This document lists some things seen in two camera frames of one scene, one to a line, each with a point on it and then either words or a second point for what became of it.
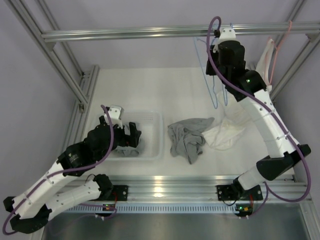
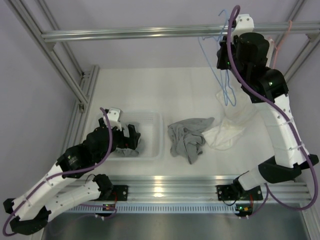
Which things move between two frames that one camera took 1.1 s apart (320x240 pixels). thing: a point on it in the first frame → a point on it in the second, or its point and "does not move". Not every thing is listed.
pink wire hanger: [277, 49] does not move
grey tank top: [127, 151] does not move
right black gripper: [209, 70] → [220, 53]
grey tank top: [186, 137] does not move
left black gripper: [131, 140] does not move
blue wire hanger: [204, 41] → [215, 38]
